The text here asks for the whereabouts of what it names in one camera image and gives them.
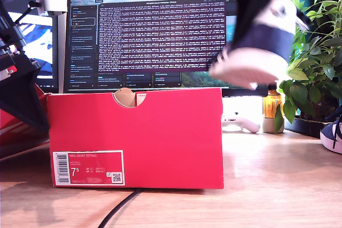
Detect white game controller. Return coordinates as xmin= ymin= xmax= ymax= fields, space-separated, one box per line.
xmin=221 ymin=115 xmax=261 ymax=134

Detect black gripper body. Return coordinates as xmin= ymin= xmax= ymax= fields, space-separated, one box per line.
xmin=0 ymin=6 xmax=41 ymax=77

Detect black table cable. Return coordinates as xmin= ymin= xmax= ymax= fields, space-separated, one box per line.
xmin=97 ymin=188 xmax=142 ymax=228

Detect red Nike shoebox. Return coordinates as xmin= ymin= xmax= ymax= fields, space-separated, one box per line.
xmin=0 ymin=85 xmax=224 ymax=190

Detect small black computer monitor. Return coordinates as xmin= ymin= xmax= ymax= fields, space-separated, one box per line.
xmin=0 ymin=6 xmax=59 ymax=94

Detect blue suede adidas shoe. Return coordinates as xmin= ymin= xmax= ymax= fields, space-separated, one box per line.
xmin=208 ymin=0 xmax=312 ymax=91
xmin=320 ymin=107 xmax=342 ymax=154

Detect thin black camera cable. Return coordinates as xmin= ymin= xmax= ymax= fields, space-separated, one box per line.
xmin=13 ymin=1 xmax=38 ymax=26

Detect large black computer monitor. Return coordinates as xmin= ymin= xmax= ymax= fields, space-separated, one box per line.
xmin=63 ymin=0 xmax=269 ymax=97

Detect small white pot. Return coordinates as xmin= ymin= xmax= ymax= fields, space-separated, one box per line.
xmin=261 ymin=117 xmax=285 ymax=134

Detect amber pump bottle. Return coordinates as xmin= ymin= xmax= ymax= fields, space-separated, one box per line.
xmin=262 ymin=82 xmax=283 ymax=119

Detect green leafy potted plant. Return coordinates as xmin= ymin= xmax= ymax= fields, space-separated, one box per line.
xmin=274 ymin=0 xmax=342 ymax=132

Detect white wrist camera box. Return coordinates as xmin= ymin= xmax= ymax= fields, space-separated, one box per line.
xmin=28 ymin=0 xmax=68 ymax=17

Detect black planter tray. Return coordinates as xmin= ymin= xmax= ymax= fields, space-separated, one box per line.
xmin=284 ymin=117 xmax=333 ymax=139

